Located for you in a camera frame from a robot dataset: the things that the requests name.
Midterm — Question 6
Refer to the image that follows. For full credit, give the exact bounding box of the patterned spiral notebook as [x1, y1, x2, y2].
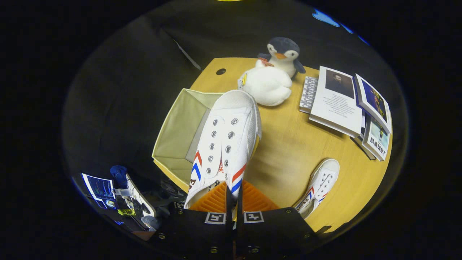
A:
[299, 76, 320, 114]

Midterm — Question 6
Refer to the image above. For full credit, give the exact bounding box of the pale green cover book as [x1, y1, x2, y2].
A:
[362, 117, 391, 162]

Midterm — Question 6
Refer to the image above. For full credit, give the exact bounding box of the white portrait cover book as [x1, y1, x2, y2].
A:
[309, 66, 363, 138]

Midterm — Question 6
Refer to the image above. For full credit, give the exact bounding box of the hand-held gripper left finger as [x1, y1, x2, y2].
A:
[155, 181, 234, 260]

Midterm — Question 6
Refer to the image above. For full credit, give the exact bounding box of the blue cloth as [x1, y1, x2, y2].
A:
[110, 165, 129, 189]

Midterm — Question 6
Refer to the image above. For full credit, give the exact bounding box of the white striped canvas shoe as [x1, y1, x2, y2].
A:
[294, 158, 340, 220]
[184, 90, 262, 211]

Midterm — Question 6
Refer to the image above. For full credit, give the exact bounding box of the grey penguin plush toy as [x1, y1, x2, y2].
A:
[257, 37, 306, 78]

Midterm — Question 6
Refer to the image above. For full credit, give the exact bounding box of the cream fabric storage box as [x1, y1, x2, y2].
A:
[152, 88, 224, 194]

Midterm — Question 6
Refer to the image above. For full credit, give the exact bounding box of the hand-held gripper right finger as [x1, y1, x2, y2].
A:
[236, 179, 321, 260]

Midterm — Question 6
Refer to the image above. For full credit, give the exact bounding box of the open laptop computer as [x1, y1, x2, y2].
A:
[81, 173, 158, 230]

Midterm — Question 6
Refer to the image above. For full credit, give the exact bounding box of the white duck plush toy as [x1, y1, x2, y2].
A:
[237, 60, 293, 107]

